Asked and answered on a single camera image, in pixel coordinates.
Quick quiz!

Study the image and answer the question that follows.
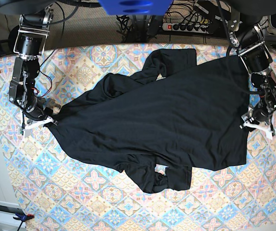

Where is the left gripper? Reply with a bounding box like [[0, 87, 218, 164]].
[[239, 104, 276, 139]]

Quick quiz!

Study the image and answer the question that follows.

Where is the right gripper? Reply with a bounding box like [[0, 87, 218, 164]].
[[21, 97, 58, 131]]

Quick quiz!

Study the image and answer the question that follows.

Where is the black t-shirt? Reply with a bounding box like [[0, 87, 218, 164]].
[[48, 49, 249, 193]]

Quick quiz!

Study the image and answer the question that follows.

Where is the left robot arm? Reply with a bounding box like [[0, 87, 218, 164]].
[[216, 0, 276, 139]]

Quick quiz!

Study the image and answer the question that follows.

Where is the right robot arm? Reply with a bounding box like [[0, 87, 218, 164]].
[[8, 5, 56, 134]]

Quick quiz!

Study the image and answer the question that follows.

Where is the black round stool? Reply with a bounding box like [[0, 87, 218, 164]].
[[8, 26, 19, 52]]

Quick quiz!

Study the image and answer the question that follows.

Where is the white floor box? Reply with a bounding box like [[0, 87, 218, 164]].
[[0, 201, 22, 228]]

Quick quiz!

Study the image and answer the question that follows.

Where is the blue clamp bottom left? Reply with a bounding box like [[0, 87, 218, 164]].
[[0, 212, 35, 222]]

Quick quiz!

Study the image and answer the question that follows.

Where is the white power strip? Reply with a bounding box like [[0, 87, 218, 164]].
[[162, 23, 209, 34]]

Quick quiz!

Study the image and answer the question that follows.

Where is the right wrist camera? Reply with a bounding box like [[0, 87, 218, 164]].
[[20, 128, 32, 138]]

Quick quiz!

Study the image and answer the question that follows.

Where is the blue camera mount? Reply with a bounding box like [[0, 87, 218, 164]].
[[98, 0, 173, 15]]

